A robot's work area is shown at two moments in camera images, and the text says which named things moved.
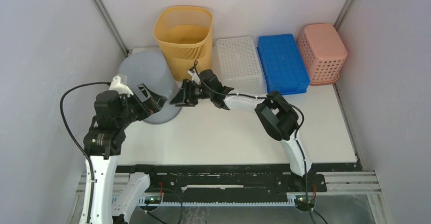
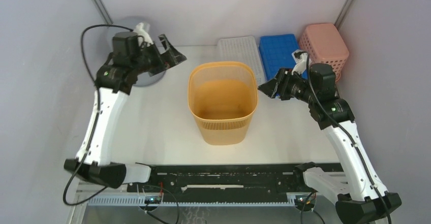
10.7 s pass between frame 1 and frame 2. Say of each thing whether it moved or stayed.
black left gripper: moved
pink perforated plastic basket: stayed
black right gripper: moved
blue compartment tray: stayed
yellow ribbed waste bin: moved
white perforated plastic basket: stayed
